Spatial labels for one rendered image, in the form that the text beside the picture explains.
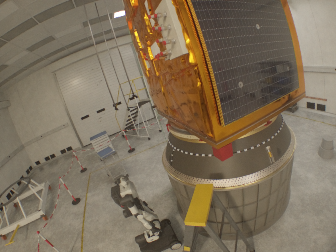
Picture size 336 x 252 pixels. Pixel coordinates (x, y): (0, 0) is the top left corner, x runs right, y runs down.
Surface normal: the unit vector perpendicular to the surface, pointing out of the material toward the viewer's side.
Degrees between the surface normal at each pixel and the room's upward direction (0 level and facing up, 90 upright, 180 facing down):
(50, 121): 90
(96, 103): 90
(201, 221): 0
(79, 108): 90
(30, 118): 90
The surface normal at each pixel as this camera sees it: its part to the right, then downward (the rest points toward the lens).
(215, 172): -0.49, -0.05
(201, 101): -0.40, 0.43
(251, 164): -0.16, -0.11
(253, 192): -0.05, 0.35
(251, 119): 0.33, 0.25
